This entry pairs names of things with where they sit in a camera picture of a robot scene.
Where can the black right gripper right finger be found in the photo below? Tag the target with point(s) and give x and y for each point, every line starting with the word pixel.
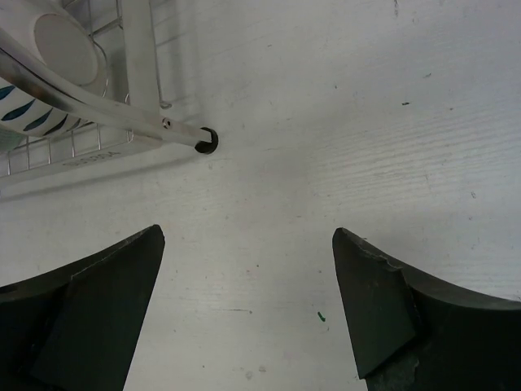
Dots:
pixel 412 331

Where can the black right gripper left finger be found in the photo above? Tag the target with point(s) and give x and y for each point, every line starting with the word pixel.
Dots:
pixel 77 327

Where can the light green ceramic bowl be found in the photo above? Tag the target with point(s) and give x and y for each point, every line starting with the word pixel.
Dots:
pixel 9 140

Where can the stainless steel dish rack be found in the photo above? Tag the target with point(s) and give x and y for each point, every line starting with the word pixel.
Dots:
pixel 111 129

